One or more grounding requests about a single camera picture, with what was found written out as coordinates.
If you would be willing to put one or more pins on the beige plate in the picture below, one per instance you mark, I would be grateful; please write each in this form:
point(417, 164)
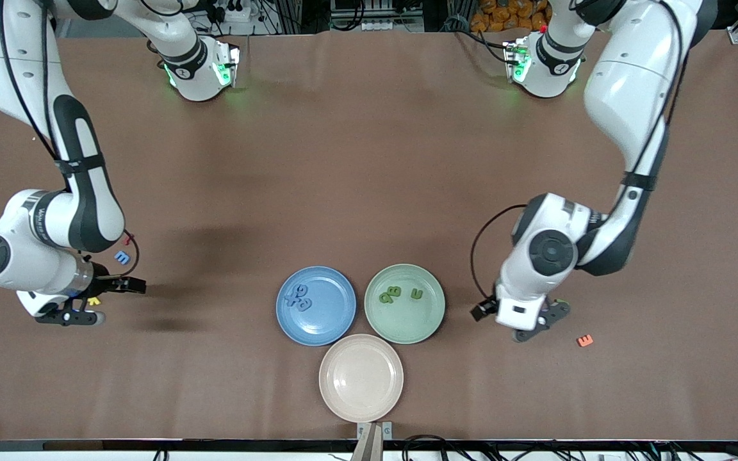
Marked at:
point(361, 378)

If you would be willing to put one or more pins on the blue letter m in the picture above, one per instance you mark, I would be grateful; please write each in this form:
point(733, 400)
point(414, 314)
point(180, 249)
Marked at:
point(123, 257)

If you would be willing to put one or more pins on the blue letter G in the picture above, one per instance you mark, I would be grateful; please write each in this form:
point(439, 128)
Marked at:
point(303, 289)

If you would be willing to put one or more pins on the green letter q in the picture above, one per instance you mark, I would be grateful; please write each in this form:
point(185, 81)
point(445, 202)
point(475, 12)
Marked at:
point(384, 299)

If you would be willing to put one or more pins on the blue letter a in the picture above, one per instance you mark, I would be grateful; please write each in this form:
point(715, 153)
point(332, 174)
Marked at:
point(307, 305)

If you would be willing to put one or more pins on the white power strip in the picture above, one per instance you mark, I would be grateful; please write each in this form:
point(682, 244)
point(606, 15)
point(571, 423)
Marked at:
point(382, 25)

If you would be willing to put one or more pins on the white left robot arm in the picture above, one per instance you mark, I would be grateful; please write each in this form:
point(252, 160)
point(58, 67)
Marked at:
point(625, 83)

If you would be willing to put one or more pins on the blue letter X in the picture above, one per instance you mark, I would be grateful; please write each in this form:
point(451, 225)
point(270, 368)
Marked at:
point(291, 297)

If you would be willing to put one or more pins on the blue plate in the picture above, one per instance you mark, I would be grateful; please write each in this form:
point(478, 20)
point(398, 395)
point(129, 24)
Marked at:
point(330, 323)

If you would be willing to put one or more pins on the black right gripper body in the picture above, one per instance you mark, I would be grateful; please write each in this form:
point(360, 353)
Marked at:
point(107, 283)

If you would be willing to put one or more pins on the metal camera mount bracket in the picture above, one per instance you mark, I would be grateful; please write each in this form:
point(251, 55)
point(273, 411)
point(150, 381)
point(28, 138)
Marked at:
point(369, 442)

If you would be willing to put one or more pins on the green letter B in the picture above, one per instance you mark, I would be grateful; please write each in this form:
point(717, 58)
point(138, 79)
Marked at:
point(395, 291)

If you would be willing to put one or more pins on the orange letter E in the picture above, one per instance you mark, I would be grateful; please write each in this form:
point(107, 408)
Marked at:
point(585, 340)

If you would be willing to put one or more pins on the black table edge rail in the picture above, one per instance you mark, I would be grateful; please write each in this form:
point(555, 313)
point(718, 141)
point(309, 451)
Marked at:
point(215, 445)

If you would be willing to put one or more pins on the orange objects pile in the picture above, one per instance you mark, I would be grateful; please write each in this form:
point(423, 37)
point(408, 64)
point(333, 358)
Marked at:
point(510, 13)

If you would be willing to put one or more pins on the green letter u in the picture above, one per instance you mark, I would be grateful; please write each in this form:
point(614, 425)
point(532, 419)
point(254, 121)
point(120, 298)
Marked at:
point(416, 296)

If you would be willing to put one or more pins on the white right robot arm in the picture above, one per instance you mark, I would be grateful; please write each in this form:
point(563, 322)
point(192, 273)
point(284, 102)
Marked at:
point(4, 64)

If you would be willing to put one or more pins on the brown table cover sheet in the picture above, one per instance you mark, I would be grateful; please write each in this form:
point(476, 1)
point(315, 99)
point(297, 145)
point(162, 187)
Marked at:
point(369, 160)

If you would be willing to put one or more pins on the green plate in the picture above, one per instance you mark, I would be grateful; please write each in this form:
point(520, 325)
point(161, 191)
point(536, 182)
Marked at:
point(404, 320)

